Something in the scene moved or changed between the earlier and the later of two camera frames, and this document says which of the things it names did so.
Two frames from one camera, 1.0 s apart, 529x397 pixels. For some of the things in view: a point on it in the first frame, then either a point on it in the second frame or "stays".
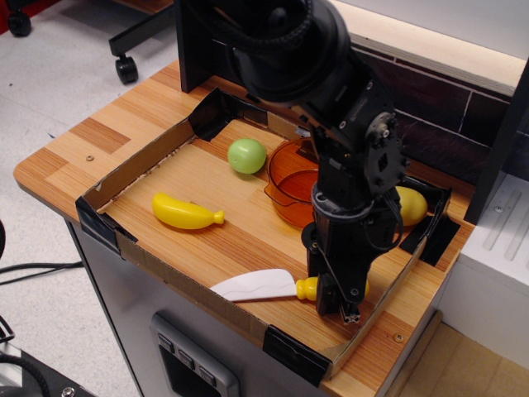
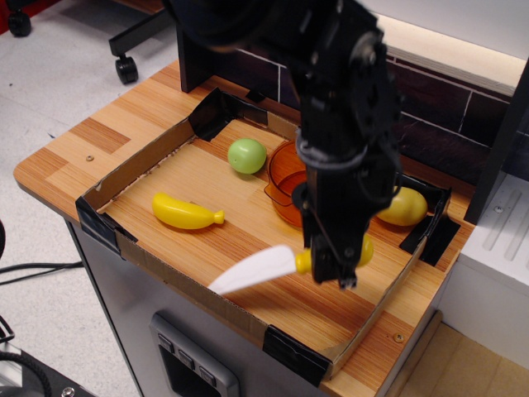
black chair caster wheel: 126,69 stays
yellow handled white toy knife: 267,284 -> 280,260
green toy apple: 247,155 stays
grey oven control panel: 187,368 stays
